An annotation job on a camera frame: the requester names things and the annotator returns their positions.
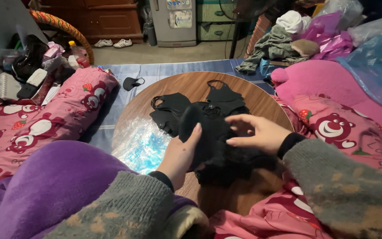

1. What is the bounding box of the person's left hand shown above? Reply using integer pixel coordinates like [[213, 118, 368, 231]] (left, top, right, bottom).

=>
[[156, 122, 203, 192]]

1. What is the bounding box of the person's right hand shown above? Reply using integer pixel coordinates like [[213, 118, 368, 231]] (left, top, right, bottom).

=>
[[225, 114, 293, 156]]

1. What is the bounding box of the bundle of black face masks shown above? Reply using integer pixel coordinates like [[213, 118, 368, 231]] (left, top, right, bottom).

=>
[[178, 104, 278, 186]]

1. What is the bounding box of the clear plastic bag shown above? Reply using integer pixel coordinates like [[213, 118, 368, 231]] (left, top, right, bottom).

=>
[[112, 116, 173, 175]]

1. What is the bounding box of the pile of black face masks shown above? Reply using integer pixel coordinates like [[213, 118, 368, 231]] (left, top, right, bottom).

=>
[[149, 80, 251, 137]]

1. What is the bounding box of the round wooden table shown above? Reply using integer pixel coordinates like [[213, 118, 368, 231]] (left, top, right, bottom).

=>
[[112, 71, 294, 218]]

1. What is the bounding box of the pink bear print blanket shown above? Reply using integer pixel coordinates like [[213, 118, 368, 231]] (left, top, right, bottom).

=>
[[208, 94, 382, 239]]

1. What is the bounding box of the single black face mask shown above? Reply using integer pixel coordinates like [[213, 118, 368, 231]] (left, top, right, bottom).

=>
[[123, 77, 146, 92]]

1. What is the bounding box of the heap of clothes and bags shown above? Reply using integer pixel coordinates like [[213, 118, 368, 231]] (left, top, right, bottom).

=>
[[235, 0, 382, 75]]

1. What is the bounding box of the standing fan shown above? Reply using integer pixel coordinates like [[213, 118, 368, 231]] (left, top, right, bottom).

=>
[[219, 0, 279, 60]]

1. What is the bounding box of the grey water bottle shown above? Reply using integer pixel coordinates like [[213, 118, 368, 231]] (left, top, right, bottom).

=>
[[143, 21, 158, 47]]

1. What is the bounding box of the green drawer unit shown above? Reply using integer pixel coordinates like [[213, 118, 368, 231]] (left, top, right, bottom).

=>
[[196, 0, 238, 42]]

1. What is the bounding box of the purple blanket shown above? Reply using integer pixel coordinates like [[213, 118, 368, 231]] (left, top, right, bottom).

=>
[[0, 140, 198, 239]]

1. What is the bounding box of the small grey refrigerator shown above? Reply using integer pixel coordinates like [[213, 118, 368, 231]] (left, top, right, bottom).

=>
[[149, 0, 197, 48]]

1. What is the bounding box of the blue plastic bag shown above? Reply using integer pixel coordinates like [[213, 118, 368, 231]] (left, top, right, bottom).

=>
[[335, 25, 382, 112]]

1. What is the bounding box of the pink bear print bolster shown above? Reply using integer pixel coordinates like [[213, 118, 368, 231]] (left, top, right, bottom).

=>
[[0, 66, 119, 213]]

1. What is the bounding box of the wooden cabinet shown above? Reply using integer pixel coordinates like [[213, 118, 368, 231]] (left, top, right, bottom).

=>
[[29, 0, 144, 44]]

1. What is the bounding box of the colourful hoop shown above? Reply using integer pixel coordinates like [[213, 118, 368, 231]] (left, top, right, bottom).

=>
[[29, 9, 95, 66]]

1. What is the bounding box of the heap of clutter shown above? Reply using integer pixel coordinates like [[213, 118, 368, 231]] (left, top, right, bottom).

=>
[[0, 33, 91, 106]]

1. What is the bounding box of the spiral notebook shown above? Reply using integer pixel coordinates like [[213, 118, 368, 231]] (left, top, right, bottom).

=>
[[0, 72, 22, 101]]

